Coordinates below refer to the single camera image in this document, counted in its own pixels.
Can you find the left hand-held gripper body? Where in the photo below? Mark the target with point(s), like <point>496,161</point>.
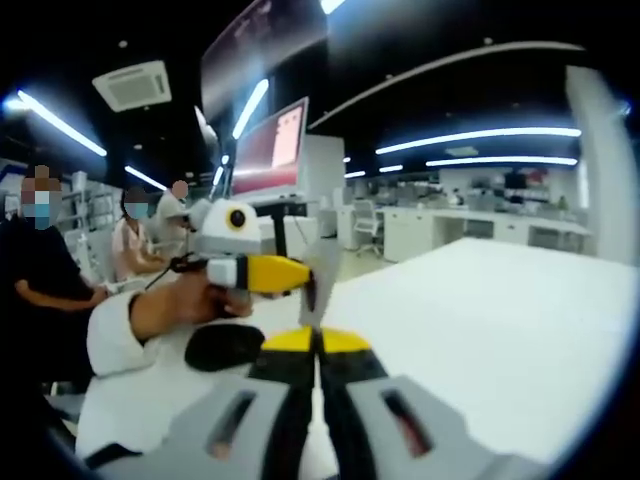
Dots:
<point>225,240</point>

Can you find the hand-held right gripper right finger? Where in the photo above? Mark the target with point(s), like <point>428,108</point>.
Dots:
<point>480,455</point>

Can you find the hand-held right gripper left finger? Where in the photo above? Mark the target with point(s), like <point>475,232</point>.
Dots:
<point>180,445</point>

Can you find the silver blue skincare sachet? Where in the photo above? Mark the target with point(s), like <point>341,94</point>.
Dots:
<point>327,270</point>

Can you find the person's left hand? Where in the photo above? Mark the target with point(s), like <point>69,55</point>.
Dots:
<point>175,310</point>

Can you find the standing desk black legs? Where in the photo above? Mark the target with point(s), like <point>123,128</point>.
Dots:
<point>280,235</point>

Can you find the black computer mouse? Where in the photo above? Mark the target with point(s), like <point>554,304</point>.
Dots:
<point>220,350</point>

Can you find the pink screen monitor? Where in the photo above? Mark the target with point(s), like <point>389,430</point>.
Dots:
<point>265,165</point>

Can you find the white office chair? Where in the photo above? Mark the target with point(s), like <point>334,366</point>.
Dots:
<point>367,220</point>

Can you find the white building pillar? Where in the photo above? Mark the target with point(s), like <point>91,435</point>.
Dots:
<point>600,175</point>
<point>325,175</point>

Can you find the short ceiling light strip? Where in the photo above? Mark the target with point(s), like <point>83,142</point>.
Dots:
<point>252,105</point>

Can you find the white cabinet row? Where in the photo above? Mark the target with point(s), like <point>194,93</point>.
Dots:
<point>415,235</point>

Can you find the ceiling air conditioner vent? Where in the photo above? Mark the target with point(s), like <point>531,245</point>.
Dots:
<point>132,85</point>

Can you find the large hanging dark screen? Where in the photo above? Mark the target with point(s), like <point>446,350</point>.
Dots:
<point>260,45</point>

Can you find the long ceiling light strip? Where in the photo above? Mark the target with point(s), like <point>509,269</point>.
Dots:
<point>475,135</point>
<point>330,6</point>
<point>62,123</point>
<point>500,161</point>

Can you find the curved ceiling rail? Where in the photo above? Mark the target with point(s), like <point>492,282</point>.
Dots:
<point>540,46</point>

